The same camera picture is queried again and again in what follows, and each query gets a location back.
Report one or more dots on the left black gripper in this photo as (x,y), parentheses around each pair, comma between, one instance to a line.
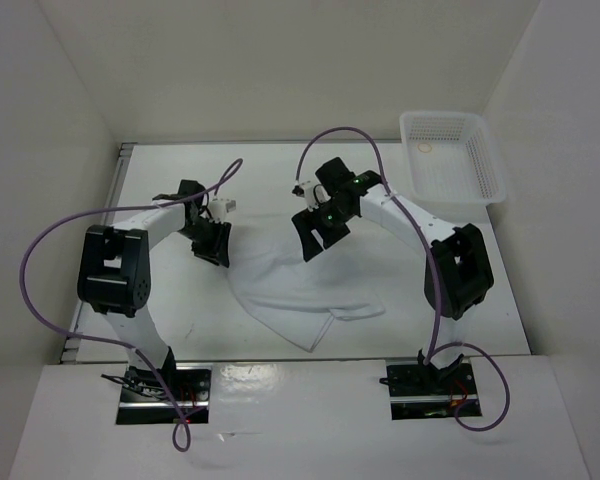
(217,251)

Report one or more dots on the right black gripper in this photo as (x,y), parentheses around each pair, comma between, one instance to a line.
(307,221)

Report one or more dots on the white skirt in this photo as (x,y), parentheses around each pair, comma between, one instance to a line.
(297,300)

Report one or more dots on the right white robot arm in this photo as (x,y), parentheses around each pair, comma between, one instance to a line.
(457,269)

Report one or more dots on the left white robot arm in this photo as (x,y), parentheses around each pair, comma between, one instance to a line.
(115,274)

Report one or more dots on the white perforated plastic basket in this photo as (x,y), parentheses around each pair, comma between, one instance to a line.
(453,164)

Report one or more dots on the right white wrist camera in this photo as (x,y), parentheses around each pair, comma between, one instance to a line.
(314,194)

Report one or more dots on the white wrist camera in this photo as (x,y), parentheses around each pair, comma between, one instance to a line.
(219,208)
(314,194)

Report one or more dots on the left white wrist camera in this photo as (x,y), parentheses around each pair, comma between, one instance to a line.
(219,208)

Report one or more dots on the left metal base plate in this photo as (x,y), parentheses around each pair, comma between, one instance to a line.
(143,400)

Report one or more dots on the metal base plate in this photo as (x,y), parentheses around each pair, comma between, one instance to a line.
(143,400)
(416,393)

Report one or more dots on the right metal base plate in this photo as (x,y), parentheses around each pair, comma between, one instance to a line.
(416,393)

